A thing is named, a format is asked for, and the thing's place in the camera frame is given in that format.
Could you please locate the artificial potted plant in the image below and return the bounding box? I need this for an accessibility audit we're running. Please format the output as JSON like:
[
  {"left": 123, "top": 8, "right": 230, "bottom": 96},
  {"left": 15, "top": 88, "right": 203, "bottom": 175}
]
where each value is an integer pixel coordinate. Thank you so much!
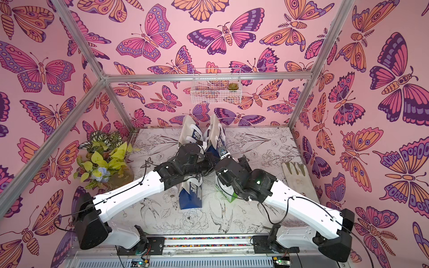
[{"left": 73, "top": 131, "right": 134, "bottom": 191}]

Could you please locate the green white takeout bag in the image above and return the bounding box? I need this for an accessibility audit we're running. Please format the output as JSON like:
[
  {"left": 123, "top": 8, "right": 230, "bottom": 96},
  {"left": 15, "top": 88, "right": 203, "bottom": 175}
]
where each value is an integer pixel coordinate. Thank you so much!
[{"left": 217, "top": 187, "right": 241, "bottom": 203}]

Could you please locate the beige gardening glove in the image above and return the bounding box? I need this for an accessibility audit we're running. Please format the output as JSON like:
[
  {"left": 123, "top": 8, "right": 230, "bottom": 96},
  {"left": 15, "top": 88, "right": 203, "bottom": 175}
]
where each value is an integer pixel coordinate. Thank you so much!
[{"left": 282, "top": 162, "right": 320, "bottom": 203}]

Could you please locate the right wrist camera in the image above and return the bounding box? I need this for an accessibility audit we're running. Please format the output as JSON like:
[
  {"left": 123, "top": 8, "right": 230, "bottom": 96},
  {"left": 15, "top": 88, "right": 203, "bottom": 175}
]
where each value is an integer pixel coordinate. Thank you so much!
[{"left": 217, "top": 146, "right": 231, "bottom": 160}]

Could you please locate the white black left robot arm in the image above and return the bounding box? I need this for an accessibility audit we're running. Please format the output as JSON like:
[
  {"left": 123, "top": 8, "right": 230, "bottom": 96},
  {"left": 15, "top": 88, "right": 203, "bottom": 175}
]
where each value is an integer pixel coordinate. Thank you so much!
[{"left": 72, "top": 144, "right": 220, "bottom": 251}]

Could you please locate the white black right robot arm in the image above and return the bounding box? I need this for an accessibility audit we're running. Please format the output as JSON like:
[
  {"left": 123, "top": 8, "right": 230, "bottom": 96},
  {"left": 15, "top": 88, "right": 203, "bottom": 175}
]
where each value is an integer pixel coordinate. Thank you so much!
[{"left": 214, "top": 156, "right": 355, "bottom": 262}]

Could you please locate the back right blue white bag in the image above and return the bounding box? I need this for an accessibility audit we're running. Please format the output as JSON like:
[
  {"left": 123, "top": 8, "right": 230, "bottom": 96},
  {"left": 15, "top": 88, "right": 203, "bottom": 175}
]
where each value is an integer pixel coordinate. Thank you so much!
[{"left": 204, "top": 115, "right": 226, "bottom": 157}]

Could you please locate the blue white takeout bag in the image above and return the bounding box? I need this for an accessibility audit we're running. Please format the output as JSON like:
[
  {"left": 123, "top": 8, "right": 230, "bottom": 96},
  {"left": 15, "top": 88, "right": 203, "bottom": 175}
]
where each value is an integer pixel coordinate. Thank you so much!
[{"left": 178, "top": 175, "right": 203, "bottom": 210}]

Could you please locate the small succulent in basket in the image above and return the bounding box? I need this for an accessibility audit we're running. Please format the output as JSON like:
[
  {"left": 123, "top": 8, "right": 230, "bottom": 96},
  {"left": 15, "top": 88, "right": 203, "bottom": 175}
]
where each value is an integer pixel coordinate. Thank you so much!
[{"left": 227, "top": 83, "right": 239, "bottom": 91}]

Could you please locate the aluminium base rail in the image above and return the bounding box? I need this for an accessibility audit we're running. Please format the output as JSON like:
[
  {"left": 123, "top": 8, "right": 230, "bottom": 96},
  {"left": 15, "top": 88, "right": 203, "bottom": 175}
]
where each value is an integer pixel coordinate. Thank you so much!
[{"left": 62, "top": 234, "right": 353, "bottom": 268}]

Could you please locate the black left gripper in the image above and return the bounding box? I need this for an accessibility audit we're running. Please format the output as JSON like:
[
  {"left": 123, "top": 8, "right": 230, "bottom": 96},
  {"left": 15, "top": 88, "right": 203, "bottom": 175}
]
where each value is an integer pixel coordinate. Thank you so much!
[{"left": 183, "top": 153, "right": 221, "bottom": 179}]

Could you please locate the white wire basket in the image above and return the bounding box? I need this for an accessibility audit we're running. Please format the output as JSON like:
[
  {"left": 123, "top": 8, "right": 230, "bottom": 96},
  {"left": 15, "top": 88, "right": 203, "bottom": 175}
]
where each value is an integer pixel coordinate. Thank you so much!
[{"left": 189, "top": 67, "right": 242, "bottom": 105}]

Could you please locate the back left blue white bag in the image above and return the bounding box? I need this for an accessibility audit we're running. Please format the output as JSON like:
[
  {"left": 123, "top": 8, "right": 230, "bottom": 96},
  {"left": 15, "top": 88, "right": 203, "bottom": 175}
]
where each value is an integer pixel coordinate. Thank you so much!
[{"left": 178, "top": 115, "right": 204, "bottom": 147}]

